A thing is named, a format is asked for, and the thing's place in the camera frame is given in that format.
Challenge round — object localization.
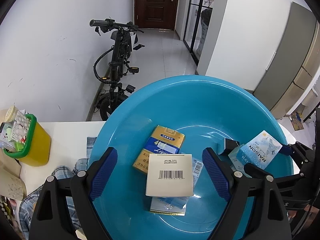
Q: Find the light blue Raison box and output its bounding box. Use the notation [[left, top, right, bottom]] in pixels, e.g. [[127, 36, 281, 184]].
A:
[[236, 131, 282, 170]]

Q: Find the cream box with barcode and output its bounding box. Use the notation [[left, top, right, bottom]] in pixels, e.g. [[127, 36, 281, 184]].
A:
[[145, 153, 194, 198]]

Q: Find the blue plastic basin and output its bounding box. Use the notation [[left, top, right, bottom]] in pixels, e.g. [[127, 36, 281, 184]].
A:
[[88, 74, 294, 240]]

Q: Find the yellow bin green rim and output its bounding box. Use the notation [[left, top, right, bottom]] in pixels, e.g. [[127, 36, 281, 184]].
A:
[[3, 114, 51, 167]]

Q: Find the blue plaid cloth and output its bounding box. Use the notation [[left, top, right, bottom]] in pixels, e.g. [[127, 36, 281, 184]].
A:
[[18, 137, 96, 239]]

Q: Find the light blue flat pack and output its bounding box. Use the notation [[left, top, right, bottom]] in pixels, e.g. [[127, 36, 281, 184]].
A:
[[150, 197, 189, 216]]

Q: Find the gold blue cigarette pack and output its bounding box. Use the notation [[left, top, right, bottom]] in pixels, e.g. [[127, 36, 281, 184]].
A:
[[132, 125, 185, 174]]

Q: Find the white paper roll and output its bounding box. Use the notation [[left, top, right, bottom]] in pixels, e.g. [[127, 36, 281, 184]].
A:
[[0, 149, 26, 201]]

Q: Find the grey beige refrigerator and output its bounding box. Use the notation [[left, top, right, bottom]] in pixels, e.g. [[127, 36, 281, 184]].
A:
[[253, 2, 319, 119]]

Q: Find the black electric bicycle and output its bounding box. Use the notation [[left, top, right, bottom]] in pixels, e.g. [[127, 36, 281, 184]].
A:
[[89, 18, 144, 121]]

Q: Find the black framed glass door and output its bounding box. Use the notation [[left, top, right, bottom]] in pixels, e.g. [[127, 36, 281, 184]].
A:
[[183, 0, 214, 64]]

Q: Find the dark brown door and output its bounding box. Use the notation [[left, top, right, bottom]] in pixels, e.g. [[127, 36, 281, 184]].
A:
[[134, 0, 178, 30]]

